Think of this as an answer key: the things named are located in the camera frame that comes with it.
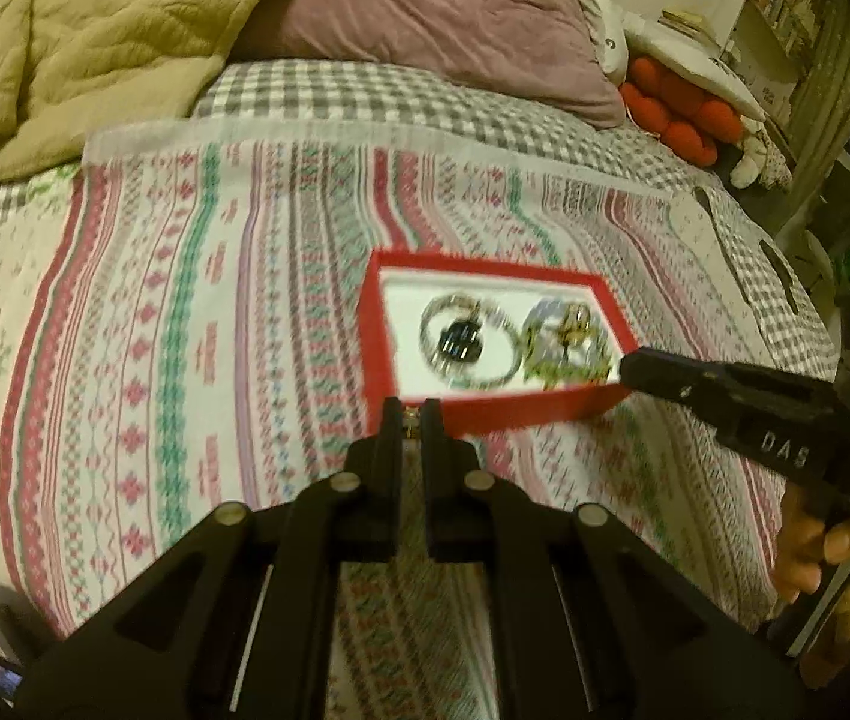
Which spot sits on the small floral plush toy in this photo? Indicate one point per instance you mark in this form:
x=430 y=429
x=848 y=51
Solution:
x=758 y=157

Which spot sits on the grey checkered bed sheet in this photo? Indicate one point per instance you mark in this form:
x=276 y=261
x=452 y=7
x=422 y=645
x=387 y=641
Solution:
x=395 y=90

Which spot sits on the beige quilted blanket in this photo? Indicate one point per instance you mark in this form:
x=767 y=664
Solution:
x=95 y=37

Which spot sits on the black bead pendant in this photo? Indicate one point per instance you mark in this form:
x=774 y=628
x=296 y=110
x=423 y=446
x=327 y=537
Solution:
x=459 y=341

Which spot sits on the white bookshelf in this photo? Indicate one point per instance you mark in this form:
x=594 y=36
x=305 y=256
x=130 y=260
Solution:
x=777 y=7

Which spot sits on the patterned embroidered cloth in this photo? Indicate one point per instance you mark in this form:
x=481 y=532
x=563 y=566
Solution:
x=170 y=315

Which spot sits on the red jewelry box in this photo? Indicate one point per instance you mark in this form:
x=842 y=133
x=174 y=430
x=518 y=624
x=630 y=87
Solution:
x=515 y=412

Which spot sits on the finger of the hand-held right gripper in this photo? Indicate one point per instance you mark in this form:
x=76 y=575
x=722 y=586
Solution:
x=694 y=384

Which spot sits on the small gold earring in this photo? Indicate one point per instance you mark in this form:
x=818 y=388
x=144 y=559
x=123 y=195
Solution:
x=411 y=420

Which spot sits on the white plush toy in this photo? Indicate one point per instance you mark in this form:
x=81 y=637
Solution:
x=665 y=37

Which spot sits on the purple pillow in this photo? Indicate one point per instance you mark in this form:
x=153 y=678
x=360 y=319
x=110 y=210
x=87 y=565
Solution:
x=432 y=7

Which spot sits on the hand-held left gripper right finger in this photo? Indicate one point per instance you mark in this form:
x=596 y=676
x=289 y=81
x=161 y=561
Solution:
x=433 y=431

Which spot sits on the person's right hand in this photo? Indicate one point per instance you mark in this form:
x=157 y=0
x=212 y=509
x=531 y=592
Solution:
x=807 y=562

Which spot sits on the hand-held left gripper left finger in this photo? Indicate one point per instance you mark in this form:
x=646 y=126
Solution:
x=392 y=431

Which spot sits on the white black-spotted cloth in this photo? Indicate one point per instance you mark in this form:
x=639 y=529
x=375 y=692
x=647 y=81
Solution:
x=694 y=232

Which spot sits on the orange plush toy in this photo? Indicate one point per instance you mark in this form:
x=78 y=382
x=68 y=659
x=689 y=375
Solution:
x=683 y=116

